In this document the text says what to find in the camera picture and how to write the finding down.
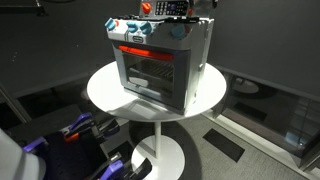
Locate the dark robot gripper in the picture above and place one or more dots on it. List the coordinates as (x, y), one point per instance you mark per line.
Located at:
(203, 4)

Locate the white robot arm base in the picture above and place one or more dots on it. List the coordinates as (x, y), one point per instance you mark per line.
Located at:
(16, 163)

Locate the lower right orange button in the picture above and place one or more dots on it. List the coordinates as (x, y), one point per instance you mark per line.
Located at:
(190, 11)

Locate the grey toy stove oven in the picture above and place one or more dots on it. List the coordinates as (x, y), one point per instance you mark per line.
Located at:
(170, 84)

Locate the right blue knob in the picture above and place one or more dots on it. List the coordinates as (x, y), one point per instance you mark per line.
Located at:
(178, 31)

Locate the blue knob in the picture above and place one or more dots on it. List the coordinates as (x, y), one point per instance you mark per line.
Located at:
(132, 27)
(110, 24)
(178, 31)
(146, 28)

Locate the black keypad display panel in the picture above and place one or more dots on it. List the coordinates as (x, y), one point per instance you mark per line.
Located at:
(171, 8)

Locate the orange dial on backsplash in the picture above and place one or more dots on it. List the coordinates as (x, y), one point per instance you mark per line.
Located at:
(146, 8)

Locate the far left blue knob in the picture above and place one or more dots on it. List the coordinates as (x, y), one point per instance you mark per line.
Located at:
(110, 24)

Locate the upper purple clamp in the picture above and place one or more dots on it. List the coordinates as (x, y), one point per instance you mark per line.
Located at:
(85, 124)

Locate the purple clamp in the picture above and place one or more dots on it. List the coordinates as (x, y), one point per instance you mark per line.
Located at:
(118, 170)
(85, 124)

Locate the lower purple clamp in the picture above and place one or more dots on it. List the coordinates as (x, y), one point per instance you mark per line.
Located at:
(118, 170)

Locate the orange oven door handle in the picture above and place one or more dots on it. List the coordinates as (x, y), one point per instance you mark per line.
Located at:
(147, 53)

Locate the round white pedestal table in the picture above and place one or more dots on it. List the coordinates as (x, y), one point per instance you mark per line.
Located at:
(165, 154)

